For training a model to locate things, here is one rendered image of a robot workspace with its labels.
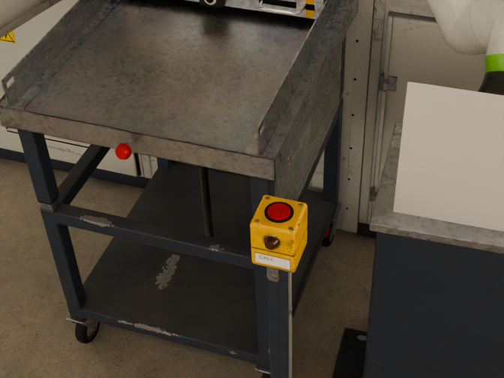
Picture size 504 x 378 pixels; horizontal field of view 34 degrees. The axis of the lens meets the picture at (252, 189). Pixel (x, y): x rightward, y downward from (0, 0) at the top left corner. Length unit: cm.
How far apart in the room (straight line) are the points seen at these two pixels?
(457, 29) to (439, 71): 51
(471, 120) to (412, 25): 70
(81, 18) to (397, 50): 79
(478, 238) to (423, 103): 30
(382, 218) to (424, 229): 8
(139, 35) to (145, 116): 32
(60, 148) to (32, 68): 102
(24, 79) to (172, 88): 32
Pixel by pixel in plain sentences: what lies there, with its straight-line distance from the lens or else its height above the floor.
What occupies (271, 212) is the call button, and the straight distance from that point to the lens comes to 140.
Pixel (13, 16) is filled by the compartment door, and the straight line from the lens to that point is 213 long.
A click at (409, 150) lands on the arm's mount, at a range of 153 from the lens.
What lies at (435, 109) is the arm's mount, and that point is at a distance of 147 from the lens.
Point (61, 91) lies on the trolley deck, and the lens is 184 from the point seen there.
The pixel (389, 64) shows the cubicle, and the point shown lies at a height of 66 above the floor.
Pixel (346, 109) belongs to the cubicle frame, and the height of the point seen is 48.
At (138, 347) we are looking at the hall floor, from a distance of 238.
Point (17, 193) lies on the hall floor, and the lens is 292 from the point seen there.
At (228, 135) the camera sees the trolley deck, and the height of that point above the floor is 85.
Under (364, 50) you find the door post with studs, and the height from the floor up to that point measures 67.
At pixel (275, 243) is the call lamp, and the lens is 139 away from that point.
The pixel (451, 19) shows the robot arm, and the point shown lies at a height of 102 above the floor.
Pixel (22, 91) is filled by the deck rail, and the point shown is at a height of 85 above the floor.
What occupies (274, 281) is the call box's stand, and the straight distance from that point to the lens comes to 151.
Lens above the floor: 187
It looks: 42 degrees down
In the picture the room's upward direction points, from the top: 3 degrees counter-clockwise
